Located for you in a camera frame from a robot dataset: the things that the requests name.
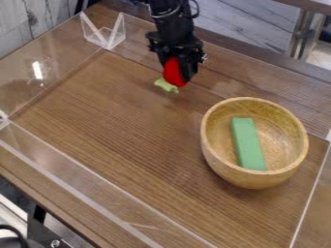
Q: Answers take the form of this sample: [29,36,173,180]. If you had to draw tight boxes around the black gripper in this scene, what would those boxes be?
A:
[145,11,205,82]

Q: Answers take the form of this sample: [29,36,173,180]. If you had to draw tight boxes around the red plush strawberry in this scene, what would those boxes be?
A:
[153,57,186,93]

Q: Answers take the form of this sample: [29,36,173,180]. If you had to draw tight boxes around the wooden bowl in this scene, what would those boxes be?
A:
[200,97,309,189]

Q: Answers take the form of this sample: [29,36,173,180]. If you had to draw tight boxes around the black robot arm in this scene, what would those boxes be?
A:
[144,0,205,87]

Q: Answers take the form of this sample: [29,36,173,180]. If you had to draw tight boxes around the metal stand in background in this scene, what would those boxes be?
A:
[274,0,331,60]

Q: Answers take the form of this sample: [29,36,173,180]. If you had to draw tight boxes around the green rectangular block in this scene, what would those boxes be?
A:
[229,117,266,171]

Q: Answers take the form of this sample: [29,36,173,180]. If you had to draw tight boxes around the clear acrylic front barrier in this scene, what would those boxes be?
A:
[0,110,216,248]

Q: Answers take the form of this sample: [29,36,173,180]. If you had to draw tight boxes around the clear acrylic corner bracket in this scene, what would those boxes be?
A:
[78,13,125,50]

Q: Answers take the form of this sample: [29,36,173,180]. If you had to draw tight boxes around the black table leg mount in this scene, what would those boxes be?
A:
[26,204,73,248]

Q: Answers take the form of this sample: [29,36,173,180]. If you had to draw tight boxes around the black cable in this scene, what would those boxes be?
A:
[0,225,30,248]

